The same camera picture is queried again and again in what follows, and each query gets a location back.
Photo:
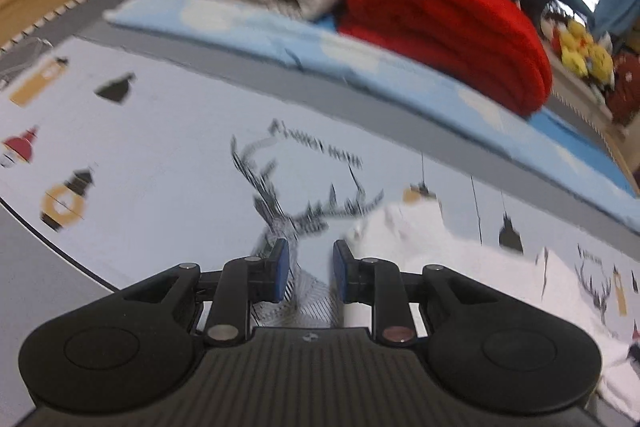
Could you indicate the red folded blanket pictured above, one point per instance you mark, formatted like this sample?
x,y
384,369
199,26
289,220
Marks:
x,y
440,22

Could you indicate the yellow plush toys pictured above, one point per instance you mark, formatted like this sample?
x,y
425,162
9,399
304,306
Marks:
x,y
582,52

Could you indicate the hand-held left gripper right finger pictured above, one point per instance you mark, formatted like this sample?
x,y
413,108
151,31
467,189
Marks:
x,y
341,274

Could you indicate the small white garment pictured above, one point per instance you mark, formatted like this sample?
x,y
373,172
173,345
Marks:
x,y
475,267

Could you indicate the deer print bed sheet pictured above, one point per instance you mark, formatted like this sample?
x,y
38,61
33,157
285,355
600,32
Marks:
x,y
165,147

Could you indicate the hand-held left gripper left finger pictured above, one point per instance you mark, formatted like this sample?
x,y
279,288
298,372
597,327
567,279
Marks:
x,y
281,269

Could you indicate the light blue cloud blanket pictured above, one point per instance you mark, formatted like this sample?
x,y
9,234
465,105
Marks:
x,y
300,42

